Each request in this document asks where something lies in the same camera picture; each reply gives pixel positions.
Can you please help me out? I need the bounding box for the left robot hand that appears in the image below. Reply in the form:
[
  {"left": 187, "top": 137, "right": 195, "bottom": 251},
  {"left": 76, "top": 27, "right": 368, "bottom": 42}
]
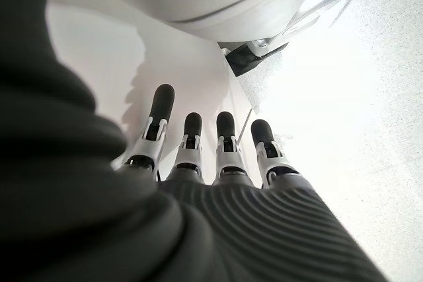
[{"left": 0, "top": 0, "right": 391, "bottom": 282}]

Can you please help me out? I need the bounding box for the white kitchen cabinet front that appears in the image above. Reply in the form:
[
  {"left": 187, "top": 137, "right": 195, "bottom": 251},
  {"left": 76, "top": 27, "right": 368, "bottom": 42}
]
[{"left": 42, "top": 0, "right": 255, "bottom": 184}]

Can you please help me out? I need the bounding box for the black robot left foot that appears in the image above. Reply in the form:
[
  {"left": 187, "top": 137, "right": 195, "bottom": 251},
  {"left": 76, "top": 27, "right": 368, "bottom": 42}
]
[{"left": 225, "top": 41, "right": 290, "bottom": 77}]

